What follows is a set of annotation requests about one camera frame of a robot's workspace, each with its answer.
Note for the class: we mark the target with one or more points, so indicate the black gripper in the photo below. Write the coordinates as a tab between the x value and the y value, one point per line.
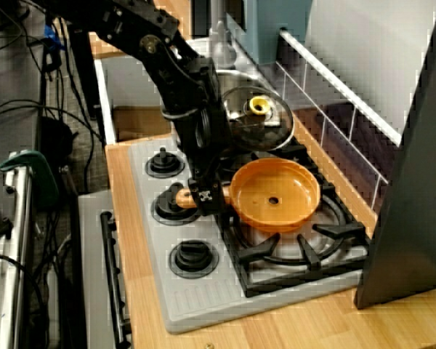
207	181

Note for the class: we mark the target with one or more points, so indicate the orange plastic frying pan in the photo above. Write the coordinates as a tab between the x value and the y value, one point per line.
276	192

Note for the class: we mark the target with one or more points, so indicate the glass lid yellow knob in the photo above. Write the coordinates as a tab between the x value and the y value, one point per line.
272	127

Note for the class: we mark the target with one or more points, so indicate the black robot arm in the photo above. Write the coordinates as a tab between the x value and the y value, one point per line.
167	65

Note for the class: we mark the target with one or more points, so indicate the black stove knob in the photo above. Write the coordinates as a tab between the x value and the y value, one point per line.
164	165
167	212
193	258

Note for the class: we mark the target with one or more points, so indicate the grey stove top panel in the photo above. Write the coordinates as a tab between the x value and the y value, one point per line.
192	298

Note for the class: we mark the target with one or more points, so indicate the black burner grate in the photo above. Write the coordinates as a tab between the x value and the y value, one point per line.
309	254
287	149

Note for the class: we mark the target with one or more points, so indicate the brown cardboard piece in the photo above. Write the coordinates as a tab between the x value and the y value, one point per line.
138	123

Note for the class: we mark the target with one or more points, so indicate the white oven door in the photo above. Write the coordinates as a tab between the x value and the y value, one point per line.
94	254

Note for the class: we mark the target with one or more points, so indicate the white sink basin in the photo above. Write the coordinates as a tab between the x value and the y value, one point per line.
103	109

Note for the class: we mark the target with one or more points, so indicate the dark tiled backsplash panel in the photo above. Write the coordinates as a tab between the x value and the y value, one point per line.
349	145

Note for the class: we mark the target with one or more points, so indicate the grey toy faucet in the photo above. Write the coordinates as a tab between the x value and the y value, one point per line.
223	47

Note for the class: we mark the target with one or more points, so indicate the black vertical bar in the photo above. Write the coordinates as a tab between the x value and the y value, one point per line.
83	80

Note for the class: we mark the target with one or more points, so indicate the black kitchen side panel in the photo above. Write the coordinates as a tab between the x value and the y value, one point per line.
414	181

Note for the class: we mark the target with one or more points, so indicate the blue tape piece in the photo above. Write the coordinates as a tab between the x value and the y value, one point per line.
52	36

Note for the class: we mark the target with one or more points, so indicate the silver metal frame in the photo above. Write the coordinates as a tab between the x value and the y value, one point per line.
7	254

